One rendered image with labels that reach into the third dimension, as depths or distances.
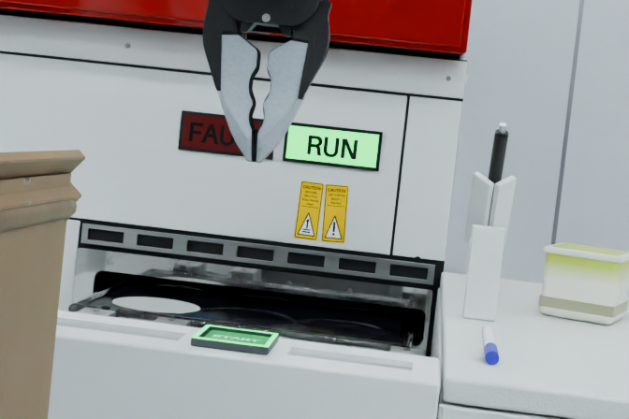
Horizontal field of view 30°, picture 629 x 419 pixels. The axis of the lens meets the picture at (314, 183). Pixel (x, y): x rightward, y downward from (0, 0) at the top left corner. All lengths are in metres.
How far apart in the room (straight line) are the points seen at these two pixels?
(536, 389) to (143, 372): 0.27
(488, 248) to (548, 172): 1.85
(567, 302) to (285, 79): 0.43
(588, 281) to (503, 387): 0.35
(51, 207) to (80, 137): 0.95
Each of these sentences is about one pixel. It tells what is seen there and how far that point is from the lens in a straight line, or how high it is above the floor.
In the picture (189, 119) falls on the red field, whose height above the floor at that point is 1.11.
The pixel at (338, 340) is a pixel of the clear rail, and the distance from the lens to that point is 1.26.
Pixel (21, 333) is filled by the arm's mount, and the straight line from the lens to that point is 0.54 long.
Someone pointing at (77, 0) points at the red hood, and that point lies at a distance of 1.44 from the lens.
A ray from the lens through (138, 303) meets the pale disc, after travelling 1.36.
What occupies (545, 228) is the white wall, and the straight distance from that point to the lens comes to 2.93.
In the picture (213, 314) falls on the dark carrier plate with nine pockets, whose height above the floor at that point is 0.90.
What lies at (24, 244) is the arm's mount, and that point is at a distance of 0.52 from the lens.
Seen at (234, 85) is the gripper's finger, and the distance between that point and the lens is 0.84.
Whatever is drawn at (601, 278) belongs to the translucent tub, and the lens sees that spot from 1.15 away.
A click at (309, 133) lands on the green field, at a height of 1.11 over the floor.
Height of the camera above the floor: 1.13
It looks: 3 degrees down
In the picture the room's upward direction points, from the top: 6 degrees clockwise
